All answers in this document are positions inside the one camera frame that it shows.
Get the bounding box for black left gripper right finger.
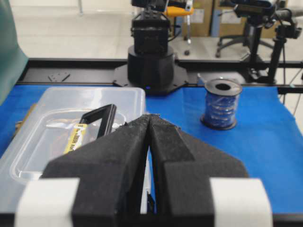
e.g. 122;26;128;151
148;113;274;227

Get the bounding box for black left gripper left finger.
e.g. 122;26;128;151
14;114;151;227

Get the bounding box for translucent plastic tool box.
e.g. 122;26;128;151
0;86;146;213

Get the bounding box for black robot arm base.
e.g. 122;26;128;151
113;0;193;95

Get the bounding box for yellow label package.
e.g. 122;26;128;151
63;123;88;155

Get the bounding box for blue table mat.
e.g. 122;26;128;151
0;84;303;215

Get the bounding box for green curtain backdrop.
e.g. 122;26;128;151
0;0;28;103

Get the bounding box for cardboard boxes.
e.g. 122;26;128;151
181;0;288;38

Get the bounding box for black office chair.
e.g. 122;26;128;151
214;0;276;59

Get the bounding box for blue wire spool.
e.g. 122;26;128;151
200;79;242;130

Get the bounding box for black camera tripod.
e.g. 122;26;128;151
248;8;303;85

